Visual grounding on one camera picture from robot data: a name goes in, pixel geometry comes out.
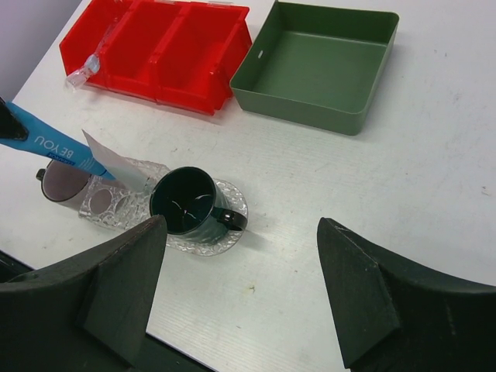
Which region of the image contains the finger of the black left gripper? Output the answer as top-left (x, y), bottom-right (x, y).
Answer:
top-left (0, 98), bottom-right (29, 142)

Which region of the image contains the dark green mug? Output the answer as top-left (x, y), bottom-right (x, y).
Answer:
top-left (150, 167), bottom-right (247, 243)

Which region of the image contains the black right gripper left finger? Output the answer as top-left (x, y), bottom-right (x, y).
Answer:
top-left (1, 216), bottom-right (167, 371)

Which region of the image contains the green plastic bin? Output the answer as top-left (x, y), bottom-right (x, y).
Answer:
top-left (230, 2), bottom-right (400, 136)

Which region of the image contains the mauve mug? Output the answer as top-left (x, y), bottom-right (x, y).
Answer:
top-left (36, 160), bottom-right (92, 211)

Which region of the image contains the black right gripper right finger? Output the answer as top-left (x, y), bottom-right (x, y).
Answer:
top-left (317, 218), bottom-right (495, 371)

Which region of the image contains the clear textured holder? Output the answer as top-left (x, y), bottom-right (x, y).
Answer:
top-left (78, 158), bottom-right (171, 230)

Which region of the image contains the clear textured oval tray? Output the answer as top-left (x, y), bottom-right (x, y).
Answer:
top-left (79, 154), bottom-right (249, 257)

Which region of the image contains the blue toothpaste tube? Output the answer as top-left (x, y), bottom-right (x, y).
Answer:
top-left (1, 102), bottom-right (114, 180)

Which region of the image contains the red compartment bin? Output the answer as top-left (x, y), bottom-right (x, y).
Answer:
top-left (60, 1), bottom-right (252, 115)

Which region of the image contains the blue wrapped toothbrush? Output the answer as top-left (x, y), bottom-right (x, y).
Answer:
top-left (64, 17), bottom-right (119, 91)

